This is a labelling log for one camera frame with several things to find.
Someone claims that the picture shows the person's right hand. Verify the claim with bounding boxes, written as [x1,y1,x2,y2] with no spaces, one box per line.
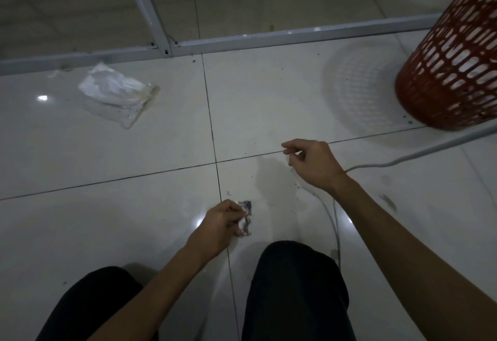
[281,139,348,194]

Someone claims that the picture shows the person's left hand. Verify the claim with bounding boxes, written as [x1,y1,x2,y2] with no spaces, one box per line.
[186,199,247,264]

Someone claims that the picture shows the white tissue sheet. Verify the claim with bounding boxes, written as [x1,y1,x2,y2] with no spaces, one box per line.
[232,199,254,238]

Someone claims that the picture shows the red plastic waste basket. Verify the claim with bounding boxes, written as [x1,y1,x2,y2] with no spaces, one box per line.
[394,0,497,132]

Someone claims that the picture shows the clear pack of white tissues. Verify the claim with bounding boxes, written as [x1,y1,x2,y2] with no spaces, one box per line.
[77,62,160,129]

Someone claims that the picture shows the person's right forearm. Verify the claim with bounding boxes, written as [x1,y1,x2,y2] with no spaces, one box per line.
[330,175,497,341]

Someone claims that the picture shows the person's left forearm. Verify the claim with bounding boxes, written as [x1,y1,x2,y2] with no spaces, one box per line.
[87,245,210,341]

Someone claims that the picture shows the black trousers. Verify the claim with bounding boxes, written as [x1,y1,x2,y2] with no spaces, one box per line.
[35,240,356,341]

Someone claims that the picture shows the grey cable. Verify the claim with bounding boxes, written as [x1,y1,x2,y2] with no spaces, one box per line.
[302,121,497,269]

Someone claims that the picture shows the metal frame rail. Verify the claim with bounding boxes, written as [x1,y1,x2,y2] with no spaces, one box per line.
[0,12,443,77]

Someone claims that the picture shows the grey metal post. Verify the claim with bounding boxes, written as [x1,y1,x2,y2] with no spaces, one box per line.
[118,0,174,57]

